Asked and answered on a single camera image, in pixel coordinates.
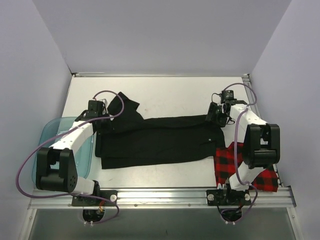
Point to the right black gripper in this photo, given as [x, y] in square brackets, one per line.
[213, 114]

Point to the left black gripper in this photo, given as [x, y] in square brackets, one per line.
[103, 122]

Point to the black long sleeve shirt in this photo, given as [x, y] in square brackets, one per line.
[133, 141]

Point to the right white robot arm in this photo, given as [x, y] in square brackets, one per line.
[236, 113]

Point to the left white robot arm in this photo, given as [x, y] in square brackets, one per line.
[56, 165]

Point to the red black plaid shirt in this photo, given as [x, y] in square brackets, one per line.
[224, 168]

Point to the translucent blue plastic bin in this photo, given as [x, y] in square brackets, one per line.
[83, 157]

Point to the right aluminium table rail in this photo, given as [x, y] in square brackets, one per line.
[261, 145]

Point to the aluminium table rail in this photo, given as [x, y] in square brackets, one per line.
[140, 75]
[261, 145]
[171, 198]

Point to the back aluminium table rail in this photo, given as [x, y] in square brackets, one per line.
[140, 75]

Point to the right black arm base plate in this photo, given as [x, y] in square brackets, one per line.
[227, 197]

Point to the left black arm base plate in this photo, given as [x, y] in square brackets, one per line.
[109, 199]

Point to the front aluminium table rail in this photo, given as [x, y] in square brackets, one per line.
[171, 198]

